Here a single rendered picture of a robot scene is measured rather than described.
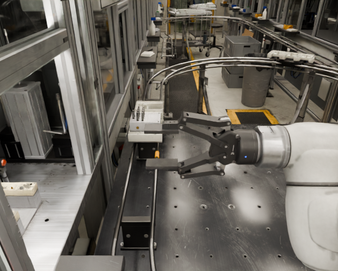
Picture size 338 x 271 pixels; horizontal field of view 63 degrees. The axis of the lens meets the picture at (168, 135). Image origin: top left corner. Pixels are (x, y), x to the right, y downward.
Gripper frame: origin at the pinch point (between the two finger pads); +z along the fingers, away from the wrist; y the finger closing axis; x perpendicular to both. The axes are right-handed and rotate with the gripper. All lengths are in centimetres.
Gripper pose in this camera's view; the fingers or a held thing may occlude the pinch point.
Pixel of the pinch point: (157, 147)
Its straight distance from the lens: 58.0
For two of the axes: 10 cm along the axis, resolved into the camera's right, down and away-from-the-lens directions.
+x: 0.0, 4.9, -8.7
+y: 0.0, -8.7, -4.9
